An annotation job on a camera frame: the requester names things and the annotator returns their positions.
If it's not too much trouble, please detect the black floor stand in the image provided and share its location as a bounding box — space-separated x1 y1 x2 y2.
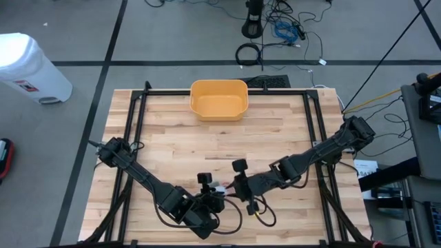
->
240 0 265 72

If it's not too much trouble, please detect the yellow plastic basin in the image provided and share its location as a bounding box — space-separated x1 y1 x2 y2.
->
189 79 249 122

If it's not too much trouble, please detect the black aluminium table frame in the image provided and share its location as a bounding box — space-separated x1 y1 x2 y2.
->
84 81 371 248

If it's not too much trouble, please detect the black desk device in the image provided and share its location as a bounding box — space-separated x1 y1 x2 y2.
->
415 72 441 125

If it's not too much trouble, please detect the white paper sheet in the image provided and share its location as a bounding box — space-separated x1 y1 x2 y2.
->
353 159 379 200

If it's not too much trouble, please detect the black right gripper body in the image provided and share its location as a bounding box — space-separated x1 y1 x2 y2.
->
232 158 282 216

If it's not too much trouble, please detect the white trash bin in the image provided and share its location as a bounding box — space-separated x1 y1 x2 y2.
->
0 32 74 105

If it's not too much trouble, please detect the black diagonal strut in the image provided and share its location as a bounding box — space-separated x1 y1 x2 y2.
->
342 0 433 113

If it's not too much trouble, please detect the red and black object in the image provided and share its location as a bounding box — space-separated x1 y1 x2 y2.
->
0 138 15 185

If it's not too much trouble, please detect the long yellow cable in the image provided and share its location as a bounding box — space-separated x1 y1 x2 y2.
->
342 72 441 114

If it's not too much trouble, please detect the grey desk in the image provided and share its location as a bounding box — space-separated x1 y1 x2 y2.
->
401 84 441 180

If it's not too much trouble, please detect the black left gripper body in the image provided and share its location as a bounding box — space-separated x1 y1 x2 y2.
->
196 172 227 214

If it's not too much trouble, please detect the blue cable bundle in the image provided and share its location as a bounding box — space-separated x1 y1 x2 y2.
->
274 21 299 44

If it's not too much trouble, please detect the coiled black cable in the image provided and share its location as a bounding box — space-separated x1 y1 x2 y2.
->
235 43 262 67

